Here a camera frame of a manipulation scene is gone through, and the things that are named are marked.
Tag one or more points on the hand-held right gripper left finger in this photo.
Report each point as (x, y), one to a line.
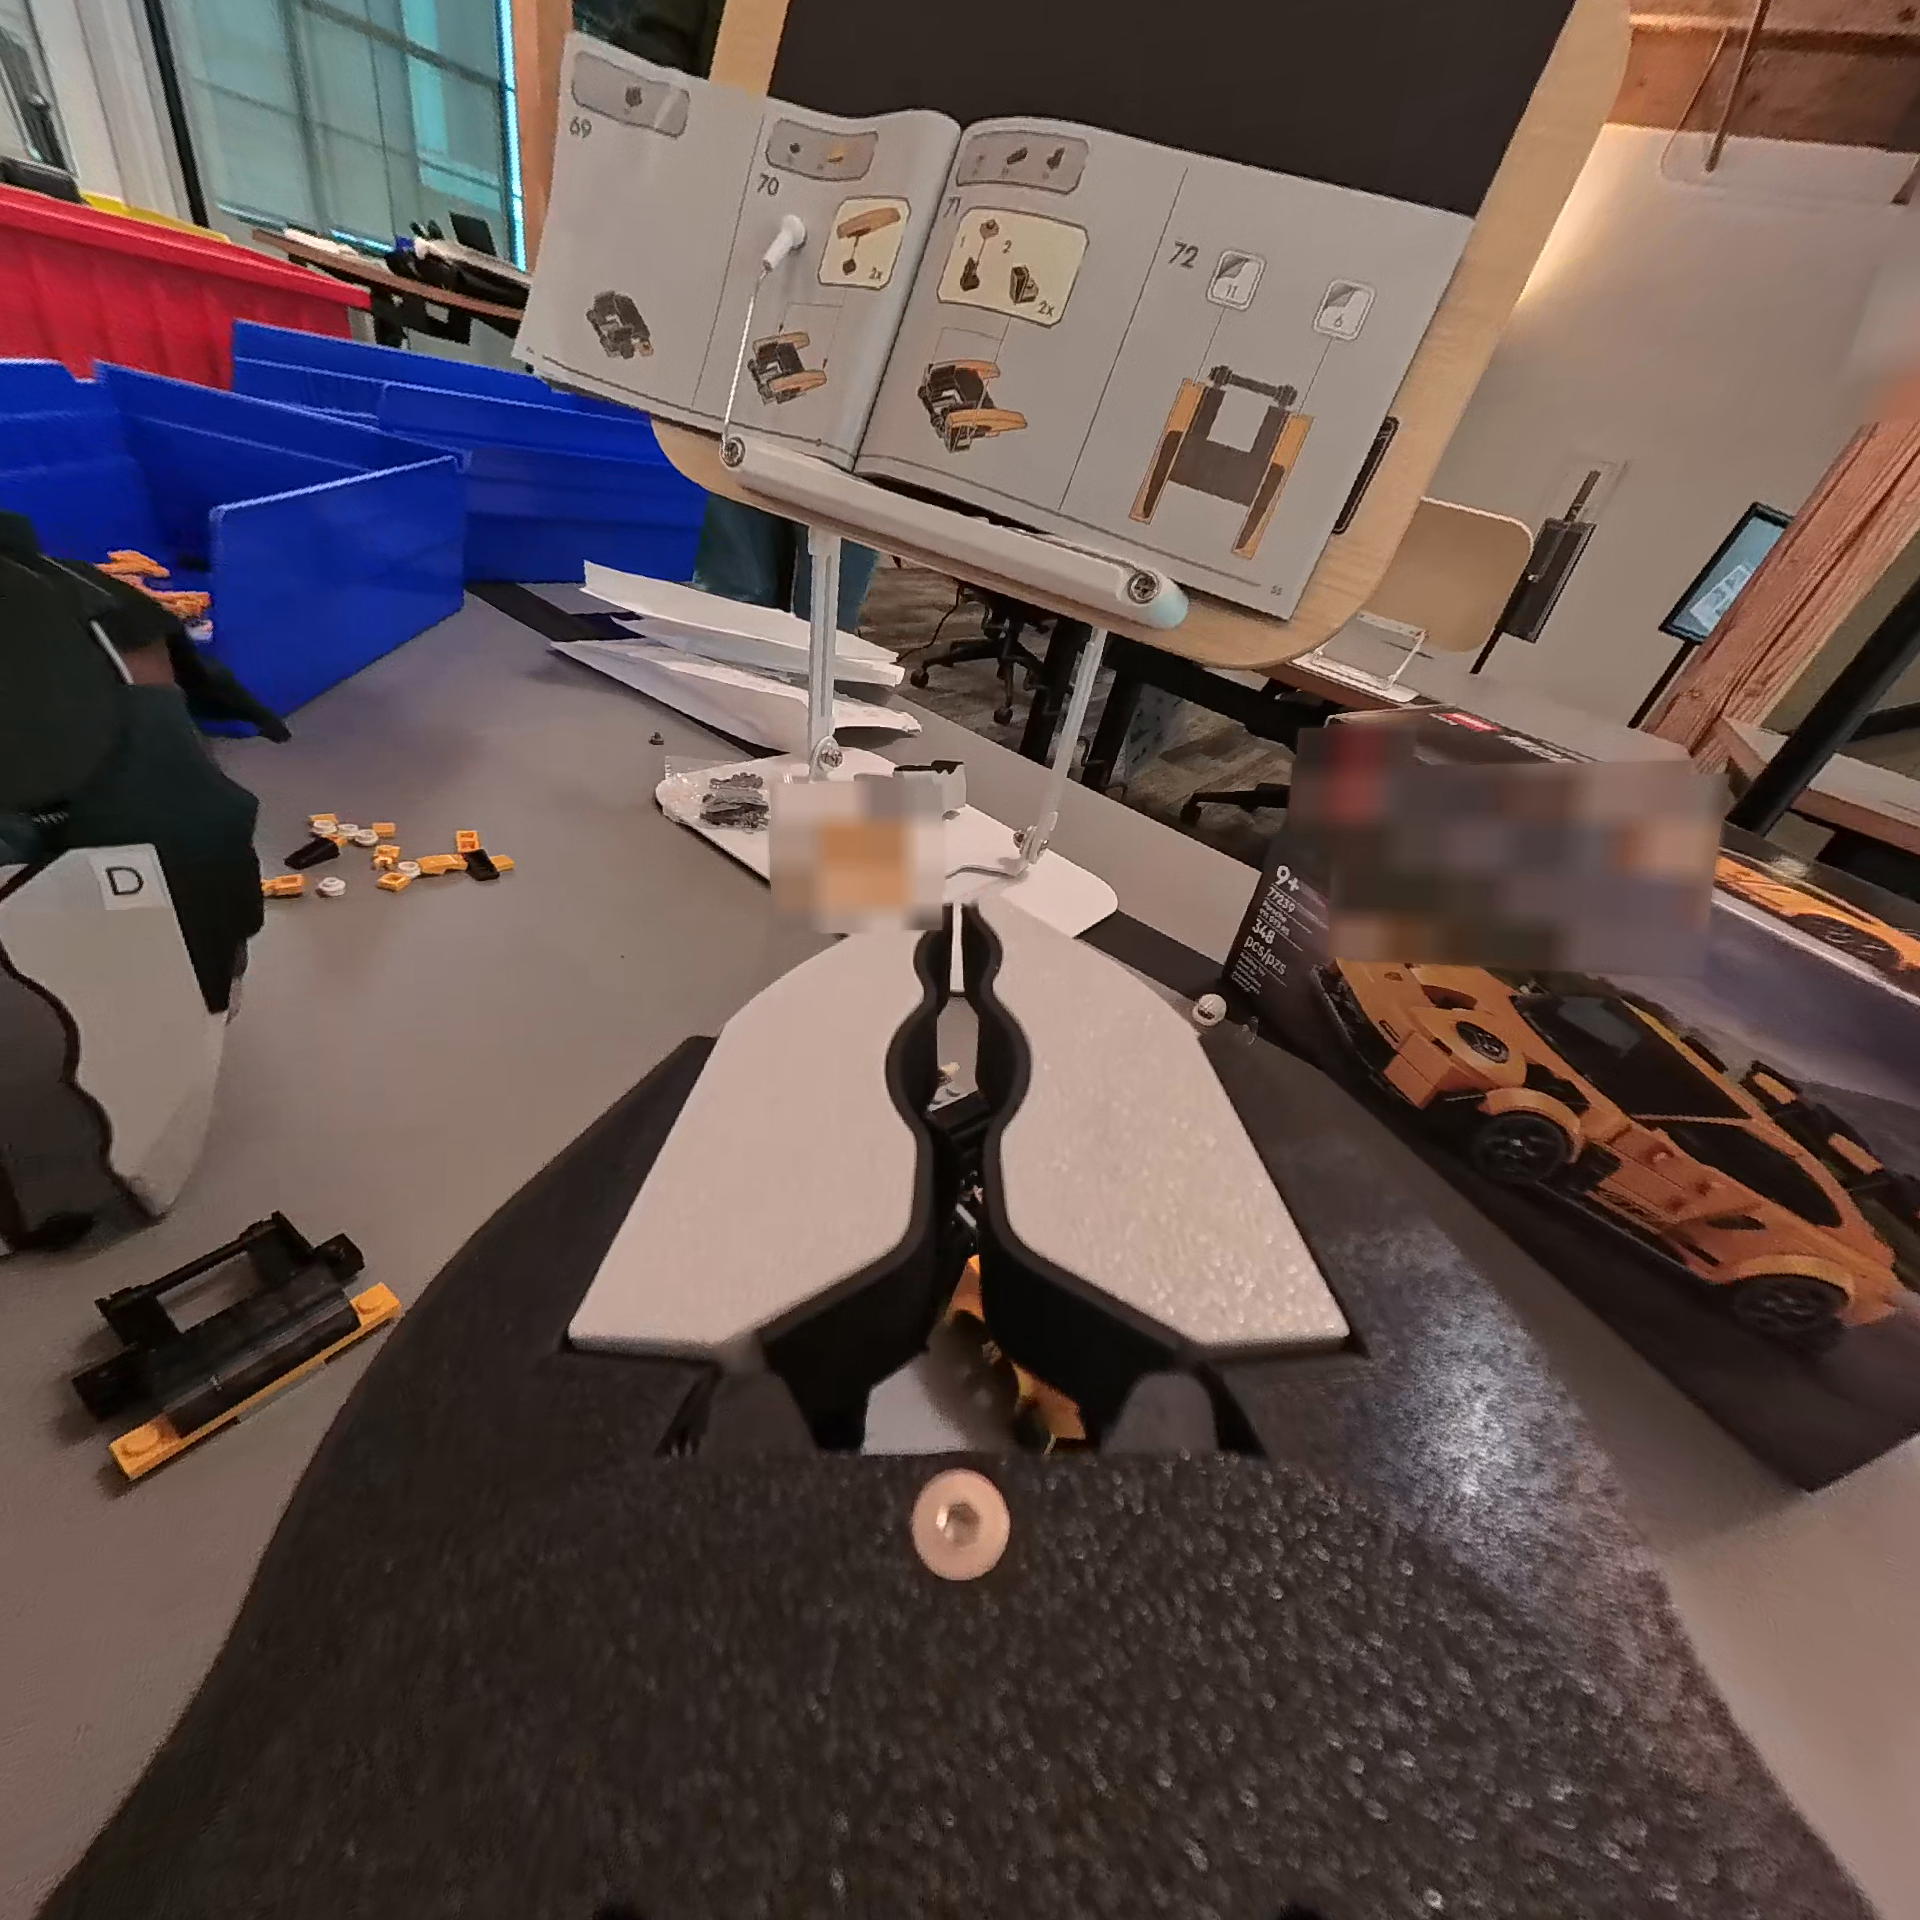
(779, 1185)

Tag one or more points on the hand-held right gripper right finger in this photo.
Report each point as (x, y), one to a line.
(1171, 1185)

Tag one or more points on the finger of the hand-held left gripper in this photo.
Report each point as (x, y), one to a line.
(143, 1035)

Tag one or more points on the black lego subassembly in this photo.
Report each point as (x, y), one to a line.
(211, 1320)

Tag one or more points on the lego instruction booklet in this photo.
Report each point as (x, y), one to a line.
(1050, 359)

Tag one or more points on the heap of orange lego parts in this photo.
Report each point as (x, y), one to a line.
(150, 589)

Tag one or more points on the pile of loose lego pieces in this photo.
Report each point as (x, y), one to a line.
(442, 865)

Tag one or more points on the lego set box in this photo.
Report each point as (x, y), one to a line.
(1576, 1200)

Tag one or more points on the blue plastic bin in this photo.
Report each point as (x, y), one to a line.
(329, 586)
(557, 450)

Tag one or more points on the clear plastic parts bag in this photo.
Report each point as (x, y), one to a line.
(731, 803)

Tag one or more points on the red plastic bin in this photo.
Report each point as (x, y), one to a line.
(150, 293)

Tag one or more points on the black office chair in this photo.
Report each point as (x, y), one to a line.
(974, 661)

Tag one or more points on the clear acrylic sign holder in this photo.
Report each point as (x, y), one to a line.
(1382, 661)

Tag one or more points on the wooden-edged background desk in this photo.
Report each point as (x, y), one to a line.
(421, 282)

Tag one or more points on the large window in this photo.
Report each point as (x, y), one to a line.
(345, 119)

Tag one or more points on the wooden table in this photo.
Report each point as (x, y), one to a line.
(1830, 779)

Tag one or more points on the reddish wooden beam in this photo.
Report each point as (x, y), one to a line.
(1785, 600)

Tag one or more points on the tabletop book stand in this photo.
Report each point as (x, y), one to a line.
(1515, 329)

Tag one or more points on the black wall device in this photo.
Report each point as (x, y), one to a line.
(1559, 555)

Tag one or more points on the wall-mounted screen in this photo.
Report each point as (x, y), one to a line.
(1725, 578)

